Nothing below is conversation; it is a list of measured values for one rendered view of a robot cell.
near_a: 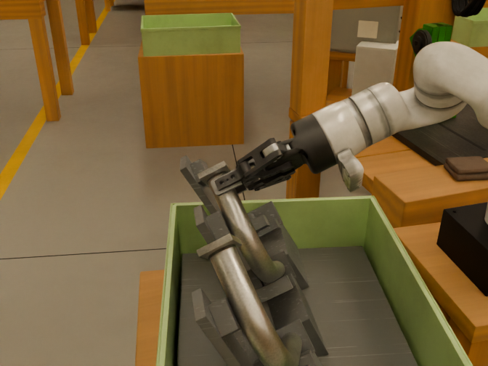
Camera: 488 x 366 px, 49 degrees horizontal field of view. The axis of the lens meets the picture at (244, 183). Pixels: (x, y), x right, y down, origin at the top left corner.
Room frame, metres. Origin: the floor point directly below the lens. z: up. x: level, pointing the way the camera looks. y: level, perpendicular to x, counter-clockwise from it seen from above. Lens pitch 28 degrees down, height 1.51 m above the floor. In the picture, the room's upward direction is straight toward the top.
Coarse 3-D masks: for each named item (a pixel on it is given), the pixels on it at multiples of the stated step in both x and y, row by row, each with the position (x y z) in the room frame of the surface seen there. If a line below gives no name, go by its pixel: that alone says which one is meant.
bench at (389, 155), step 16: (384, 144) 1.40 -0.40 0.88; (400, 144) 1.40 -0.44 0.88; (368, 160) 1.29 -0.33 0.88; (384, 160) 1.29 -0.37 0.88; (400, 160) 1.29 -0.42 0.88; (416, 160) 1.29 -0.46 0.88; (304, 176) 1.62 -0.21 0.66; (368, 176) 1.20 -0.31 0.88; (288, 192) 1.68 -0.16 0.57; (304, 192) 1.63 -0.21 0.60
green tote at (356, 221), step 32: (192, 224) 0.92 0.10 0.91; (288, 224) 0.94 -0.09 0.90; (320, 224) 0.94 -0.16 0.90; (352, 224) 0.95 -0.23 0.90; (384, 224) 0.86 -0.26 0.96; (384, 256) 0.83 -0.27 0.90; (384, 288) 0.81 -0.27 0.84; (416, 288) 0.68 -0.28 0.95; (160, 320) 0.60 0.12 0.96; (416, 320) 0.66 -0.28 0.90; (160, 352) 0.53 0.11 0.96; (416, 352) 0.64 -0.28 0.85; (448, 352) 0.55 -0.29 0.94
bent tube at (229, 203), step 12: (216, 168) 0.63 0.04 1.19; (228, 168) 0.64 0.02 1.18; (204, 180) 0.63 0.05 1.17; (228, 192) 0.62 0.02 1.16; (228, 204) 0.61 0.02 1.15; (240, 204) 0.61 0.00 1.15; (228, 216) 0.60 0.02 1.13; (240, 216) 0.60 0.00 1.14; (240, 228) 0.59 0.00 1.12; (252, 228) 0.59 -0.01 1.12; (240, 240) 0.58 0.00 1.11; (252, 240) 0.58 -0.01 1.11; (252, 252) 0.58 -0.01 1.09; (264, 252) 0.58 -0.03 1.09; (252, 264) 0.58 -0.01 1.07; (264, 264) 0.58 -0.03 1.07; (276, 264) 0.63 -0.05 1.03; (264, 276) 0.58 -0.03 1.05; (276, 276) 0.60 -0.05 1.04
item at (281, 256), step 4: (280, 252) 0.76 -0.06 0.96; (284, 252) 0.76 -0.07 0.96; (272, 256) 0.75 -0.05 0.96; (276, 256) 0.75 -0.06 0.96; (280, 256) 0.75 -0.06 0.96; (284, 256) 0.75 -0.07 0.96; (272, 260) 0.75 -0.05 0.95; (276, 260) 0.75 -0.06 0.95; (280, 260) 0.75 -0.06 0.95; (284, 260) 0.75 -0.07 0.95; (284, 264) 0.74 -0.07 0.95; (288, 264) 0.74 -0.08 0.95; (288, 268) 0.74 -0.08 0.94; (292, 268) 0.75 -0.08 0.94; (288, 272) 0.74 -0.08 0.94; (292, 272) 0.73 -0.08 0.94; (284, 276) 0.73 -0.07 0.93
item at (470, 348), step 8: (448, 320) 0.83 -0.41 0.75; (456, 328) 0.75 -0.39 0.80; (456, 336) 0.74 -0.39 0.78; (464, 336) 0.73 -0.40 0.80; (464, 344) 0.72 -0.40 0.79; (472, 344) 0.71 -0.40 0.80; (480, 344) 0.71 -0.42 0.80; (472, 352) 0.71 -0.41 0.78; (480, 352) 0.71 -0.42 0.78; (472, 360) 0.71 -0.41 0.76; (480, 360) 0.71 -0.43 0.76
